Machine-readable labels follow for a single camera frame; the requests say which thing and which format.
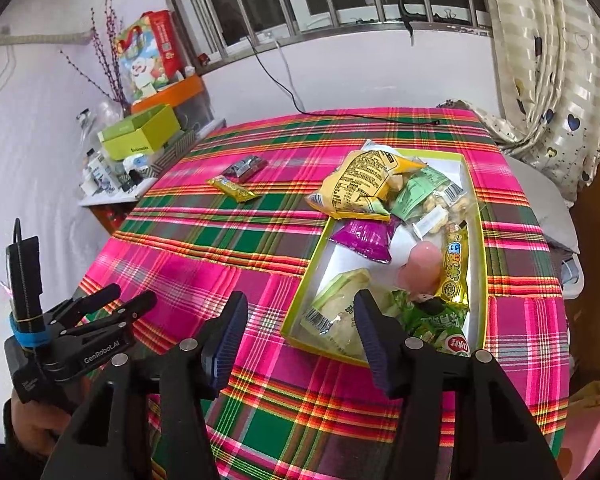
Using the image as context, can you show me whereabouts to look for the person's left hand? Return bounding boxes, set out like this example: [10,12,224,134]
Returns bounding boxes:
[10,390,71,457]

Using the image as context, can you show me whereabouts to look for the pink plaid tablecloth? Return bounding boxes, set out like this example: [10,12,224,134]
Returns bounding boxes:
[80,108,569,479]

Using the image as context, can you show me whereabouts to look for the clear bag of puffs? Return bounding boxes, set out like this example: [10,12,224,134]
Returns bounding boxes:
[389,165,478,240]

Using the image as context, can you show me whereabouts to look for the metal window bars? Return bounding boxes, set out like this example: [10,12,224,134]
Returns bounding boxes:
[166,0,491,72]

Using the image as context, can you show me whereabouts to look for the heart patterned curtain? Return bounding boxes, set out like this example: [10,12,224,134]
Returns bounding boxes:
[446,0,600,205]

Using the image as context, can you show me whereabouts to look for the purple snack packet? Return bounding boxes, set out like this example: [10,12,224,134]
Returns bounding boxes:
[329,216,402,264]

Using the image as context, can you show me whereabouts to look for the pink jelly cup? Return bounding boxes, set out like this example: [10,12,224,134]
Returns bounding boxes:
[396,240,443,295]

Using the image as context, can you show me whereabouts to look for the white side shelf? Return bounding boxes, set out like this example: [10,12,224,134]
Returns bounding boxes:
[76,118,228,208]

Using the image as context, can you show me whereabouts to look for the lime green cardboard tray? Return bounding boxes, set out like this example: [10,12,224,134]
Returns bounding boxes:
[279,148,488,366]

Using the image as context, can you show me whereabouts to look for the pale green soup packet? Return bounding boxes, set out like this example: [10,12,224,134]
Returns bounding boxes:
[300,269,400,361]

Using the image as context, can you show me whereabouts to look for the striped black white box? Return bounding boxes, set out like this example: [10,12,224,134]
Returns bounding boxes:
[144,130,198,178]

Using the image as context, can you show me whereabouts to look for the orange lidded plastic bin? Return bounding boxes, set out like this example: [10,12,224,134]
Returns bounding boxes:
[131,75,213,131]

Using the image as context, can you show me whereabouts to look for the short yellow snack bar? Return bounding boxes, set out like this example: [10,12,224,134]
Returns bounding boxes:
[207,176,259,204]

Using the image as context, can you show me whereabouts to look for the lime green storage box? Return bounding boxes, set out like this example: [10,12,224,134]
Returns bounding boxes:
[98,104,181,160]

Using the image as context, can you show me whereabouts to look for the purple dried flower branches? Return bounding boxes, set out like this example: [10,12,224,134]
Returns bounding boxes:
[59,0,131,114]

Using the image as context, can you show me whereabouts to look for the dark clear snack packet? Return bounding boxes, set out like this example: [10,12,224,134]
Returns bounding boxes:
[222,155,268,183]

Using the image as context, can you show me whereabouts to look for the long yellow snack bar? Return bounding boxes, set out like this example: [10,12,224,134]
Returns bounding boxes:
[436,221,469,310]

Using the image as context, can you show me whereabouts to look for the wooden wardrobe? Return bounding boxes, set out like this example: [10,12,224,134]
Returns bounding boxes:
[567,166,600,391]

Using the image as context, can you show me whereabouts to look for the yellow chips bag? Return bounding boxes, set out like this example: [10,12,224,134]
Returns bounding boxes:
[306,148,425,222]

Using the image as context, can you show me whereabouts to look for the black power cable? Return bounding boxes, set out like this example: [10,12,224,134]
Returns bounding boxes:
[244,34,441,126]

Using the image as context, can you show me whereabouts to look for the orange white snack packet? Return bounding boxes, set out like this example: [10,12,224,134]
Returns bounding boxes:
[361,140,405,165]

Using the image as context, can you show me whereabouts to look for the white cosmetic bottle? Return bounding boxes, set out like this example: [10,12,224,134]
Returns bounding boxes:
[86,148,121,195]

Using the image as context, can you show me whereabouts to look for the pink stool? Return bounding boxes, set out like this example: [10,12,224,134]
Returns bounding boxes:
[557,399,600,479]

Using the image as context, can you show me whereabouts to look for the white charging cable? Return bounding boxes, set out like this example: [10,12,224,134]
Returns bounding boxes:
[272,37,307,114]

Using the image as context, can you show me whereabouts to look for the green pea snack bag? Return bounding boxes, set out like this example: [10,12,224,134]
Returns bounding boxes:
[391,289,470,358]

